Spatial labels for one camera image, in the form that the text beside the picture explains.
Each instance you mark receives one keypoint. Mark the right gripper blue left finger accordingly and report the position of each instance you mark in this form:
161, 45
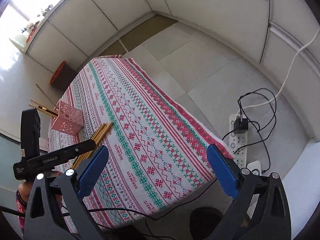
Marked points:
90, 170

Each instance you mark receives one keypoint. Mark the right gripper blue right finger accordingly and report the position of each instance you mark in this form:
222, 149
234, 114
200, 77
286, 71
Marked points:
223, 172

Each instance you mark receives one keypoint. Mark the bamboo chopstick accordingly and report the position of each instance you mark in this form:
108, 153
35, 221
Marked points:
107, 128
32, 106
41, 105
43, 92
86, 155
93, 137

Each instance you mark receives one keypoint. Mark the white kitchen cabinets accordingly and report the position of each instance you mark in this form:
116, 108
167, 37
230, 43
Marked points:
278, 36

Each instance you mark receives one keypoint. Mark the white power strip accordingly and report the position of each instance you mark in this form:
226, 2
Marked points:
237, 144

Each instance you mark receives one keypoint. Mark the black power adapter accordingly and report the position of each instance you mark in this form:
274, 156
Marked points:
240, 125

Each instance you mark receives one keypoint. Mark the black chopstick with gold band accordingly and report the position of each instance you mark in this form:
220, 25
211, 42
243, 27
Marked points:
50, 113

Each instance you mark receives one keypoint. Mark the pink perforated utensil basket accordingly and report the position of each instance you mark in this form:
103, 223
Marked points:
69, 119

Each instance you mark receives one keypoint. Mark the patterned red green tablecloth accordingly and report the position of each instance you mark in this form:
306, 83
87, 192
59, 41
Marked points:
157, 149

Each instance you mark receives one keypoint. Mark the red brown trash bin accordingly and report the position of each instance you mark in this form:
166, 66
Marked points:
62, 77

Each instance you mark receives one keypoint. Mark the left olive floor mat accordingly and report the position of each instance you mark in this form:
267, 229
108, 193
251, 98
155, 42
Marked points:
114, 49

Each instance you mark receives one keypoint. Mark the olive floor mat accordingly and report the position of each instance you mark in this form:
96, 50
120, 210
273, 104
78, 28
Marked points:
114, 49
146, 30

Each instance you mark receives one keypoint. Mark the right olive floor mat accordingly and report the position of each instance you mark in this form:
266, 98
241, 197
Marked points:
146, 30

